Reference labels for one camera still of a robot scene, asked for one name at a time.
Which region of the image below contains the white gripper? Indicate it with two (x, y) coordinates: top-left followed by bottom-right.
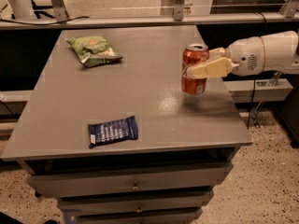
(187, 36), (264, 79)

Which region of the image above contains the red coke can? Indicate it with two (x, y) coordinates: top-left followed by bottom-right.
(181, 43), (209, 95)

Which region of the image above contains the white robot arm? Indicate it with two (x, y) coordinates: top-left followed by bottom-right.
(186, 31), (299, 79)

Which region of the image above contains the blue rxbar blueberry wrapper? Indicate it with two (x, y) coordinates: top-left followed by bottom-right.
(88, 116), (138, 148)

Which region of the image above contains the green chip bag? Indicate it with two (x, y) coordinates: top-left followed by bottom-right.
(66, 35), (122, 68)

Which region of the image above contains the grey drawer cabinet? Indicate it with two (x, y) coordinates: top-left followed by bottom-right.
(3, 26), (250, 224)

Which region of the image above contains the top grey drawer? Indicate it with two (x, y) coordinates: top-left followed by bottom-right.
(28, 161), (233, 198)

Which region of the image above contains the grey drawer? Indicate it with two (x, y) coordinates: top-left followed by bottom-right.
(59, 189), (214, 216)
(71, 207), (202, 224)
(28, 161), (233, 198)

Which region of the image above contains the middle grey drawer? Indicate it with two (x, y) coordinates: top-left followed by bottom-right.
(59, 189), (214, 216)

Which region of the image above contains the bottom grey drawer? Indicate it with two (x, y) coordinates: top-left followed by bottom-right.
(71, 207), (202, 224)

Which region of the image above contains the white pipe top left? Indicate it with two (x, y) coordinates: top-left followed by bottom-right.
(7, 0), (36, 20)

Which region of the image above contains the black hanging cable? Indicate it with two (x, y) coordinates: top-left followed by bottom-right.
(247, 12), (269, 130)

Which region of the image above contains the grey metal rail frame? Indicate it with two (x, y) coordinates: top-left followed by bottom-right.
(1, 0), (299, 29)

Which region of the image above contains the black cable on rail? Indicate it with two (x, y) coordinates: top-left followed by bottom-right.
(0, 15), (92, 26)

